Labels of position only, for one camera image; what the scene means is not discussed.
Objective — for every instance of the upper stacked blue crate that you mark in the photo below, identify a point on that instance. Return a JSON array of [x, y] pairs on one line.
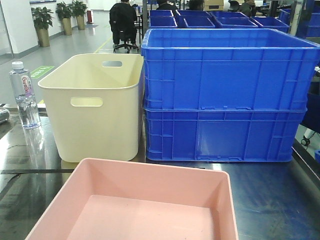
[[227, 68]]

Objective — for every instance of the potted plant near wall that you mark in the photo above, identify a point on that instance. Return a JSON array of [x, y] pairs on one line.
[[42, 19]]

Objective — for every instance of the cream plastic basket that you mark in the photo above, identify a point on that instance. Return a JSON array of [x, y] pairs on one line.
[[94, 104]]

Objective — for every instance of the seated person in black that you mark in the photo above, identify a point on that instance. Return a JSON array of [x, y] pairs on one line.
[[122, 17]]

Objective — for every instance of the pink plastic bin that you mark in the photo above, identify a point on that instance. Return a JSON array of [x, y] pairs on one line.
[[121, 200]]

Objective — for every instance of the stacked blue crate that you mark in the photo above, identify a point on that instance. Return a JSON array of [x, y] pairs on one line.
[[227, 68], [221, 136]]

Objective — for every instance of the clear water bottle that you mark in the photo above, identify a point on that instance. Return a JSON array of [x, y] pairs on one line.
[[24, 95]]

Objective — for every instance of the lower stacked blue crate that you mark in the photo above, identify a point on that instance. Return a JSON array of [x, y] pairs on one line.
[[221, 136]]

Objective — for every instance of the black office chair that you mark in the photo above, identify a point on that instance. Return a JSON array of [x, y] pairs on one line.
[[126, 45]]

